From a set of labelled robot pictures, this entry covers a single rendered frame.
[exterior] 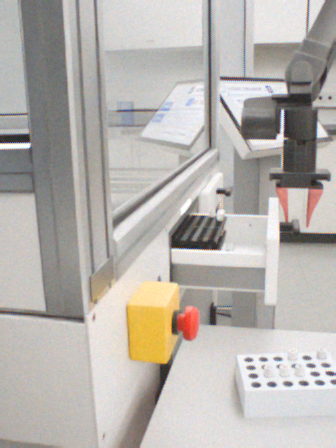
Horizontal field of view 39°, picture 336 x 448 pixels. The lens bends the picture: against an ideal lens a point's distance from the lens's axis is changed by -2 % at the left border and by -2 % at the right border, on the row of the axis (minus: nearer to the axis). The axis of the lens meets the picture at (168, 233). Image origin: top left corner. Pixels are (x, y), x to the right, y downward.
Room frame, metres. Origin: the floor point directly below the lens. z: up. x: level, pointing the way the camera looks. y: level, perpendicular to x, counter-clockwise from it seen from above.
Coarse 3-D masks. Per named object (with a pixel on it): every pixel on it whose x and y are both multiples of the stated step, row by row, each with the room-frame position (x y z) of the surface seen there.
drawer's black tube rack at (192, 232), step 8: (192, 216) 0.91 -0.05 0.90; (200, 216) 0.90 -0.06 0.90; (208, 216) 0.90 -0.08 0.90; (216, 216) 0.90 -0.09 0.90; (184, 224) 0.84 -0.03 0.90; (192, 224) 0.84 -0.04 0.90; (200, 224) 0.84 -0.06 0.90; (208, 224) 0.84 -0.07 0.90; (176, 232) 0.79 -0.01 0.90; (184, 232) 0.79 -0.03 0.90; (192, 232) 0.80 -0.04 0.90; (200, 232) 0.79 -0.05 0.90; (224, 232) 0.89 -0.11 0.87; (176, 240) 0.75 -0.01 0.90; (184, 240) 0.74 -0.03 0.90; (192, 240) 0.74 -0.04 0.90; (200, 240) 0.75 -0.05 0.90; (224, 240) 0.86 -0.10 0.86; (176, 248) 0.79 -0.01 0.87; (184, 248) 0.80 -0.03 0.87; (192, 248) 0.80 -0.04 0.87; (200, 248) 0.79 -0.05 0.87; (208, 248) 0.79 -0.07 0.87; (216, 248) 0.79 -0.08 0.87
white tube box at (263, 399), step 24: (240, 360) 0.54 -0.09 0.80; (264, 360) 0.55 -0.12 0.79; (288, 360) 0.54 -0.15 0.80; (312, 360) 0.53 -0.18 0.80; (240, 384) 0.51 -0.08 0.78; (264, 384) 0.48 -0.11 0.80; (288, 384) 0.49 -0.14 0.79; (312, 384) 0.48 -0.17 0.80; (264, 408) 0.47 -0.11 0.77; (288, 408) 0.47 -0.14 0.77; (312, 408) 0.47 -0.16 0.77
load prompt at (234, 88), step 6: (228, 84) 1.68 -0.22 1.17; (234, 84) 1.71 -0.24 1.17; (240, 84) 1.73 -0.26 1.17; (246, 84) 1.75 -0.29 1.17; (252, 84) 1.78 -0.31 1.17; (258, 84) 1.80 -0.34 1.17; (264, 84) 1.82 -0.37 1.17; (270, 84) 1.85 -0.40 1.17; (228, 90) 1.66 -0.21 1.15; (234, 90) 1.68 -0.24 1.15; (240, 90) 1.70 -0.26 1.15; (246, 90) 1.72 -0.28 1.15; (252, 90) 1.75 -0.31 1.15; (258, 90) 1.77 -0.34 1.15; (264, 90) 1.80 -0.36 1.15; (270, 90) 1.82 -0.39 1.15; (276, 90) 1.85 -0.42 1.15
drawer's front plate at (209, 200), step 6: (216, 174) 1.24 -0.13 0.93; (222, 174) 1.26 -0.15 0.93; (210, 180) 1.15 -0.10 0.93; (216, 180) 1.15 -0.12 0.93; (222, 180) 1.26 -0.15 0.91; (210, 186) 1.07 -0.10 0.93; (216, 186) 1.13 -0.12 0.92; (222, 186) 1.26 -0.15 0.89; (204, 192) 1.00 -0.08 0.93; (210, 192) 1.02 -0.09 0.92; (204, 198) 0.99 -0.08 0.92; (210, 198) 1.02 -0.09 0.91; (216, 198) 1.13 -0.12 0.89; (222, 198) 1.27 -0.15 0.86; (204, 204) 0.99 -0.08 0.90; (210, 204) 1.02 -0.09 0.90; (216, 204) 1.13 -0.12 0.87; (222, 204) 1.27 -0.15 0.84; (204, 210) 0.99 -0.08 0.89
